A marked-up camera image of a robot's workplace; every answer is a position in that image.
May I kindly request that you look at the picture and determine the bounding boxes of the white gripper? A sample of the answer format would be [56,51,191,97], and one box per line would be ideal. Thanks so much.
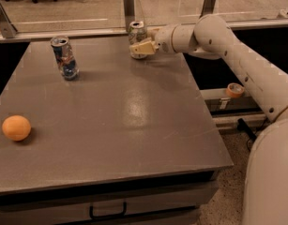
[129,25,175,55]

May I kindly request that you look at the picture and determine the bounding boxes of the silver green 7up can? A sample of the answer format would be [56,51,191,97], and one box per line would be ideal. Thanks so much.
[127,20,149,60]

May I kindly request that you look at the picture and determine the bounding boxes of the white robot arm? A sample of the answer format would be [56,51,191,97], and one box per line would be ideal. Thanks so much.
[129,15,288,225]

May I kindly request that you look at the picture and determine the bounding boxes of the blue silver soda can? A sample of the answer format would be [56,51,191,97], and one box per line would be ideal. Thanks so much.
[51,36,79,81]

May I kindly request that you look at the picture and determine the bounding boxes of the orange tape roll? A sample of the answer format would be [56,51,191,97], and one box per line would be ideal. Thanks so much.
[226,82,245,98]

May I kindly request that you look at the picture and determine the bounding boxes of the black stand leg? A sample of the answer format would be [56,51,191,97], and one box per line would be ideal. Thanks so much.
[237,118,257,142]

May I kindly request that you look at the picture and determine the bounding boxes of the orange fruit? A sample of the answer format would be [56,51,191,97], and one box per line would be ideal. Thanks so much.
[2,115,31,142]

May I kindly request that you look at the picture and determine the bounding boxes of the grey drawer front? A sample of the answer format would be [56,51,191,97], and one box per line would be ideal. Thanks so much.
[0,181,219,225]

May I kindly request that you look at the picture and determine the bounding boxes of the middle metal bracket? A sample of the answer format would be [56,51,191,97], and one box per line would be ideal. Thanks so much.
[123,0,135,28]

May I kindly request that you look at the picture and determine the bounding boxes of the metal bracket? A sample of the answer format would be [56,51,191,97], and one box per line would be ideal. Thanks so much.
[123,0,135,28]
[199,0,220,19]
[0,3,17,38]

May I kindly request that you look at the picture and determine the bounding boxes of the right metal bracket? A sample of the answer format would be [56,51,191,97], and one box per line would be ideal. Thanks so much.
[199,0,220,19]

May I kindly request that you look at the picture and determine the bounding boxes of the grey metal rail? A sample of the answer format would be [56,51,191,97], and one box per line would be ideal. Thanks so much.
[0,18,288,43]

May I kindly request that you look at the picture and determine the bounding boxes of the left metal bracket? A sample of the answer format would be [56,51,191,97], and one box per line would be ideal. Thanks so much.
[0,3,17,38]

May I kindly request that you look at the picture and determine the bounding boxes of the black floor cable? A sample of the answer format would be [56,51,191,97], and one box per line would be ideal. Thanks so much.
[245,125,266,152]

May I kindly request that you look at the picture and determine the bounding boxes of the black drawer handle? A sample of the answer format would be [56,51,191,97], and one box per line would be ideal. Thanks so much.
[89,202,127,220]

